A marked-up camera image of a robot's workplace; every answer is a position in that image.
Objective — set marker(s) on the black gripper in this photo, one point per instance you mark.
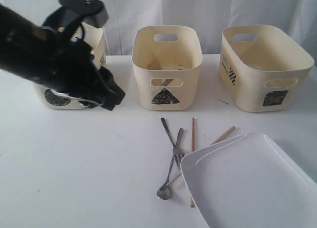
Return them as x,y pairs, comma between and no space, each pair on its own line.
83,71

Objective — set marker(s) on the stainless steel table knife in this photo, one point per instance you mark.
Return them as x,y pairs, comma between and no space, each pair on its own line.
166,82

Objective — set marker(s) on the stainless steel spoon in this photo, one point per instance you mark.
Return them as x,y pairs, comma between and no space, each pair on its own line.
171,138

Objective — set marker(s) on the wooden chopstick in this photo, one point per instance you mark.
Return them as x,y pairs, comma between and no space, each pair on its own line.
192,204

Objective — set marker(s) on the stainless steel fork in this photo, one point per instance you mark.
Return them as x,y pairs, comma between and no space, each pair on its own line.
164,192

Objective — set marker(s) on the wooden chopstick slanted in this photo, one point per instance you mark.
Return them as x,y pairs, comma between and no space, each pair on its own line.
221,138

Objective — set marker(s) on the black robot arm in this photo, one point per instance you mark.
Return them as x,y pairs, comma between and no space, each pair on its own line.
46,54

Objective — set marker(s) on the cream bin with circle mark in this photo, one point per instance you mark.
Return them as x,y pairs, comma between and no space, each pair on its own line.
94,37

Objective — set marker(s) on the cream bin with triangle mark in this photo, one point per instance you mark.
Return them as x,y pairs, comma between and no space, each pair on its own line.
167,62

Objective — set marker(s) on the white curtain backdrop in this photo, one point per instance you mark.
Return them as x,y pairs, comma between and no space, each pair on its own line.
297,18

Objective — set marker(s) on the cream bin with square mark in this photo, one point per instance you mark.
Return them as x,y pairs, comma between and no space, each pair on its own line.
261,67

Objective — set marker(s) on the white rectangular plate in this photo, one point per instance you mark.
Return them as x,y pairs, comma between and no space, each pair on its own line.
248,181

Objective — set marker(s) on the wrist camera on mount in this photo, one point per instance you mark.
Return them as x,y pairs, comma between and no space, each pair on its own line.
72,13

